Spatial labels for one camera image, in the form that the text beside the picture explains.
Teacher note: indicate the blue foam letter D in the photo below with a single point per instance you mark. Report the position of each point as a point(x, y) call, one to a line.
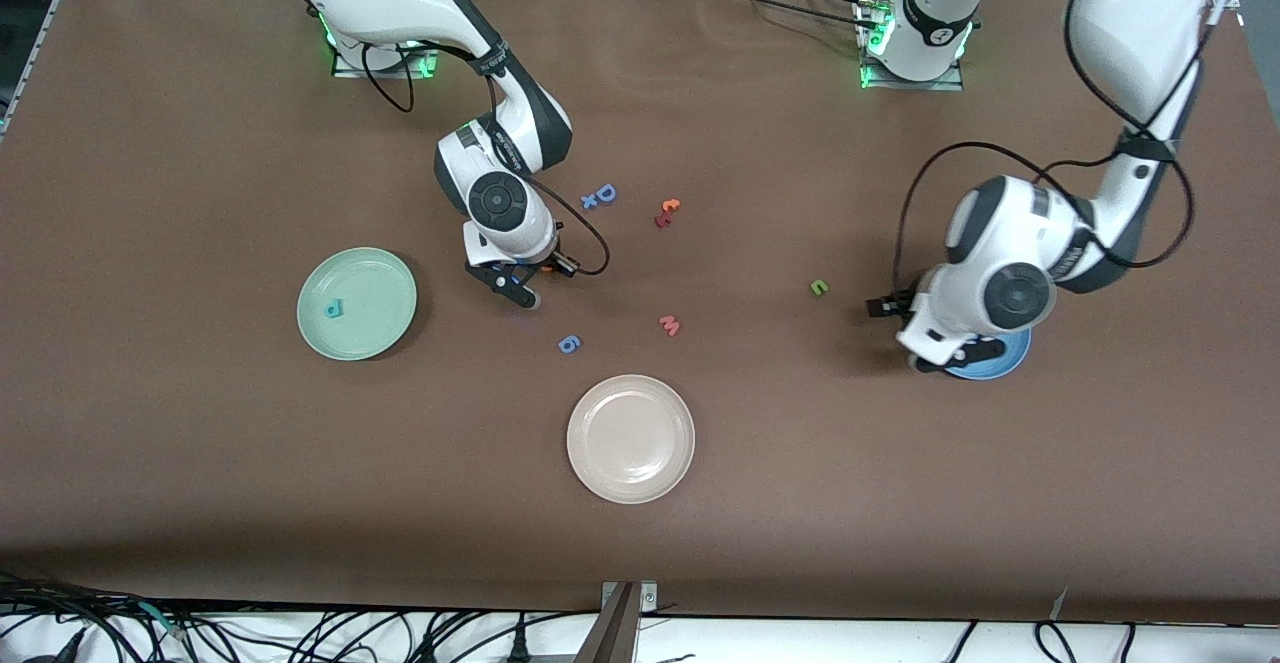
point(600, 195)

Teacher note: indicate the metal table edge bracket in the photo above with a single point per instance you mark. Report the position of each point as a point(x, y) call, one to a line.
point(615, 633)

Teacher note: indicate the blue plate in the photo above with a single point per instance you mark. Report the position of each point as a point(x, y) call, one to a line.
point(1010, 361)

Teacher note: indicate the brown table cover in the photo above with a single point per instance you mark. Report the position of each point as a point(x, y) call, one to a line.
point(640, 93)

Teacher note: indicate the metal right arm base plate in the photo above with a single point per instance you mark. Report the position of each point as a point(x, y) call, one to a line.
point(345, 71)

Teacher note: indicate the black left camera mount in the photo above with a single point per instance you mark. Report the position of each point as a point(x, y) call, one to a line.
point(985, 348)

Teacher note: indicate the beige plate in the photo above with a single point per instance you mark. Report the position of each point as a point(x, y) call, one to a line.
point(630, 438)

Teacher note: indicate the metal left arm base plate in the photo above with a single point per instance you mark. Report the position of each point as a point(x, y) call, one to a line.
point(915, 86)

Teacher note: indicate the teal foam letter d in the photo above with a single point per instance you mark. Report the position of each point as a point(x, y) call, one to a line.
point(341, 305)

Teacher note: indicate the blue foam letter g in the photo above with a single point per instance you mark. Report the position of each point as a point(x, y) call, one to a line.
point(562, 343)

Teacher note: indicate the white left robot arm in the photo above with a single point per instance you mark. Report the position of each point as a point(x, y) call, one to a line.
point(1130, 33)

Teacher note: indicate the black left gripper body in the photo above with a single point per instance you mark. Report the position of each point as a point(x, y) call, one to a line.
point(905, 304)

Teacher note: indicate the pink foam letter w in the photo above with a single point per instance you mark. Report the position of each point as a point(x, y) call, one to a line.
point(669, 326)

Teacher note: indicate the mint green plate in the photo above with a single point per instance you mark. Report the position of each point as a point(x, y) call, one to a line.
point(375, 323)

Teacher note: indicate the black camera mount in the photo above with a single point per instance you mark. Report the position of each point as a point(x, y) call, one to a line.
point(500, 278)
point(985, 348)

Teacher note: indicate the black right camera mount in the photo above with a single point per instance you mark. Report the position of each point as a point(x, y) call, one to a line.
point(500, 278)

